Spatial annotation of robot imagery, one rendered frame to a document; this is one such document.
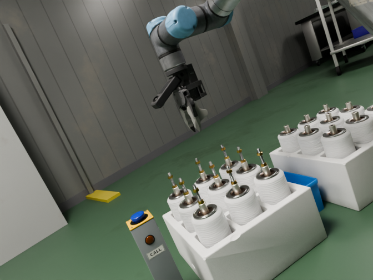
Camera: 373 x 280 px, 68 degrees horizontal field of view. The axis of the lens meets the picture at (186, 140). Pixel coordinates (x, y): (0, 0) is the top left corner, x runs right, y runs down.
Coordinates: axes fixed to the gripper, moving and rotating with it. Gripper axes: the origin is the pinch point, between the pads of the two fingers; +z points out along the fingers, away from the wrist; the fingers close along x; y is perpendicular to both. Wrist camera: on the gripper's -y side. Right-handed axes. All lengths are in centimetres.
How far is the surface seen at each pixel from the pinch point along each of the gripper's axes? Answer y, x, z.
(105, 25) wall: 61, 218, -104
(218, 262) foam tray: -17.4, -17.7, 31.7
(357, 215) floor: 32, -23, 46
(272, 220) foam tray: 1.7, -19.7, 30.4
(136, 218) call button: -29.9, -6.1, 13.6
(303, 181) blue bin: 32.4, -4.5, 36.7
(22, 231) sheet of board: -81, 143, 34
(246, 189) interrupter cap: 1.4, -13.8, 21.0
